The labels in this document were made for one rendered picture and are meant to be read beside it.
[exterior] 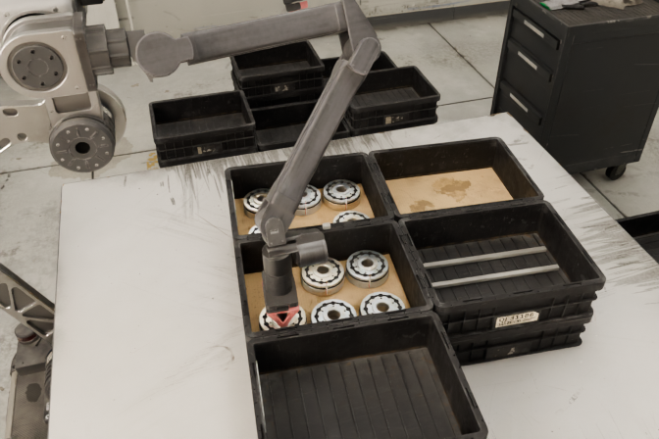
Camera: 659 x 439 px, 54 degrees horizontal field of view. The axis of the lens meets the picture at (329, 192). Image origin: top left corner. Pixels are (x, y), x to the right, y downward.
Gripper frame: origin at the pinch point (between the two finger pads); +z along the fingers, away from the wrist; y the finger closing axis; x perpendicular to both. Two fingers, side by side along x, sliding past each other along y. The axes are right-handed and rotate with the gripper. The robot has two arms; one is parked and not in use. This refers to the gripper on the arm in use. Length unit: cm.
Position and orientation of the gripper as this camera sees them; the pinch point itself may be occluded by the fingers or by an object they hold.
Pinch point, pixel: (281, 315)
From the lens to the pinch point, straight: 142.2
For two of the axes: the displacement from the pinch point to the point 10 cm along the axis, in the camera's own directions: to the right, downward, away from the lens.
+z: 0.1, 7.8, 6.3
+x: -9.8, 1.3, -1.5
